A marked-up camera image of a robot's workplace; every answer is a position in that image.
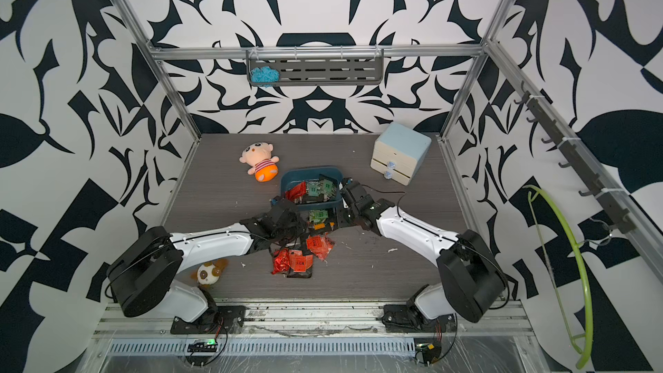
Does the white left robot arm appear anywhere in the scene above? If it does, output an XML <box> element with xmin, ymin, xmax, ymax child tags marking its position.
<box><xmin>106</xmin><ymin>199</ymin><xmax>308</xmax><ymax>326</ymax></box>

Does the dark hook rail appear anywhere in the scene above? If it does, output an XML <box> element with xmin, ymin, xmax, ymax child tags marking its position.
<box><xmin>518</xmin><ymin>90</ymin><xmax>636</xmax><ymax>234</ymax></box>

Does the cream blue mini drawer cabinet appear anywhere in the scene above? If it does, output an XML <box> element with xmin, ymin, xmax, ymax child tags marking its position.
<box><xmin>371</xmin><ymin>123</ymin><xmax>432</xmax><ymax>186</ymax></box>

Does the teal plastic storage box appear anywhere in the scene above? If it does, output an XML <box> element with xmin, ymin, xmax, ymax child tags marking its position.
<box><xmin>281</xmin><ymin>167</ymin><xmax>343</xmax><ymax>211</ymax></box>

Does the blue scrunchy sponge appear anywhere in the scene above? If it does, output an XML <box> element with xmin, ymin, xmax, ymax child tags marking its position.
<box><xmin>250</xmin><ymin>67</ymin><xmax>281</xmax><ymax>87</ymax></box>

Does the green label tea bag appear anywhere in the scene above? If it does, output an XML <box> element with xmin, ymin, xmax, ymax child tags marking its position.
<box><xmin>304</xmin><ymin>174</ymin><xmax>338</xmax><ymax>203</ymax></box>
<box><xmin>308</xmin><ymin>209</ymin><xmax>330</xmax><ymax>224</ymax></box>

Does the red label tea bag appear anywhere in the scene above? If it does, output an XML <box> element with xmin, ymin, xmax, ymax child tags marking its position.
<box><xmin>287</xmin><ymin>250</ymin><xmax>314</xmax><ymax>279</ymax></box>
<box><xmin>307</xmin><ymin>235</ymin><xmax>335</xmax><ymax>261</ymax></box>

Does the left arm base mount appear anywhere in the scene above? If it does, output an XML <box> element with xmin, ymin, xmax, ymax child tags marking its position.
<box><xmin>170</xmin><ymin>305</ymin><xmax>247</xmax><ymax>335</ymax></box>

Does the green hose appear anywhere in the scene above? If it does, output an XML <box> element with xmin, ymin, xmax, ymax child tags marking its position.
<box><xmin>522</xmin><ymin>185</ymin><xmax>595</xmax><ymax>370</ymax></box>

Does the plush baby doll toy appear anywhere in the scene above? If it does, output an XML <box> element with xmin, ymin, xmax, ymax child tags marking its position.
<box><xmin>239</xmin><ymin>142</ymin><xmax>280</xmax><ymax>183</ymax></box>

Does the red foil tea bag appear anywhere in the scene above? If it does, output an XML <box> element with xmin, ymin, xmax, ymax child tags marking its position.
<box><xmin>271</xmin><ymin>248</ymin><xmax>290</xmax><ymax>275</ymax></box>

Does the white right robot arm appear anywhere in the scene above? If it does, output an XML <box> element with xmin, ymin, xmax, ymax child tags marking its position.
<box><xmin>339</xmin><ymin>178</ymin><xmax>510</xmax><ymax>330</ymax></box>

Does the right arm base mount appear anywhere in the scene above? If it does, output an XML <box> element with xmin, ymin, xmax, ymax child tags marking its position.
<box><xmin>380</xmin><ymin>304</ymin><xmax>458</xmax><ymax>333</ymax></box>

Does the grey wall shelf rack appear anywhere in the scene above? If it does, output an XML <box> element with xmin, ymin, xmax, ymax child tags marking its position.
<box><xmin>246</xmin><ymin>51</ymin><xmax>384</xmax><ymax>87</ymax></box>

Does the brown white plush bear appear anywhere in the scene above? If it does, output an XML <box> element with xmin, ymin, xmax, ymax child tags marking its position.
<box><xmin>191</xmin><ymin>258</ymin><xmax>229</xmax><ymax>288</ymax></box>

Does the small red tea bag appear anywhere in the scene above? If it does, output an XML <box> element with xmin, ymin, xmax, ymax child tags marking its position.
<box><xmin>285</xmin><ymin>181</ymin><xmax>307</xmax><ymax>204</ymax></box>

